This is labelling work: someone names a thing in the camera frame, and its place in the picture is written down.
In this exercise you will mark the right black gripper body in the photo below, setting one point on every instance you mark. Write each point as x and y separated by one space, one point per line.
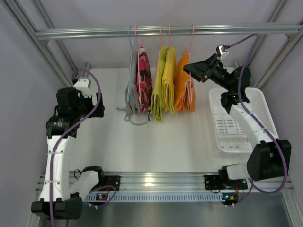
210 68

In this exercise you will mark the pink hanger of orange trousers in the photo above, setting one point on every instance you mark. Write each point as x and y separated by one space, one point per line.
190 47

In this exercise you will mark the orange trousers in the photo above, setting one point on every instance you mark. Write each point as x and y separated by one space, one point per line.
184 91

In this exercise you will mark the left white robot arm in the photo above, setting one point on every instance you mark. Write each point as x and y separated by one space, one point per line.
58 200

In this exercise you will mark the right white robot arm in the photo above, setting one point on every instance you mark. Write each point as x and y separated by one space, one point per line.
270 155

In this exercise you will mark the yellow trousers right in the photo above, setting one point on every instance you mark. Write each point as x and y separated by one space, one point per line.
172 71

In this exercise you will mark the pink camouflage trousers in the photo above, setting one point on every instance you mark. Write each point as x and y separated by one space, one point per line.
144 81

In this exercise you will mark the yellow-green trousers left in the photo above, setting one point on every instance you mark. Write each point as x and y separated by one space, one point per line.
156 109

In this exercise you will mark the blue hanger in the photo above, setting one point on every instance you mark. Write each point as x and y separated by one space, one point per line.
131 64

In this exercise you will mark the white plastic basket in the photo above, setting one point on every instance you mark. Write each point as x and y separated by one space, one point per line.
231 141

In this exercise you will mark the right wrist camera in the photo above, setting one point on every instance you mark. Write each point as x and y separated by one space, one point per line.
222 51

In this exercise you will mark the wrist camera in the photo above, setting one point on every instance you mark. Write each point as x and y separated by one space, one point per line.
83 85
222 51

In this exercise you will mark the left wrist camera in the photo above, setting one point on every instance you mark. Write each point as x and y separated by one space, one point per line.
83 85

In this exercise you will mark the grey trousers with drawstring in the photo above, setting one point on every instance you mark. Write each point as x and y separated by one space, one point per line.
133 107

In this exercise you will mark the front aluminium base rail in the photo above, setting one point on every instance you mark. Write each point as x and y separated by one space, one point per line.
168 182

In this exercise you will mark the aluminium hanging rail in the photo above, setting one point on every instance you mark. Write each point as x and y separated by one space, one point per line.
237 29

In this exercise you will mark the slotted grey cable duct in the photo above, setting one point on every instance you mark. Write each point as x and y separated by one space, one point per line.
156 197

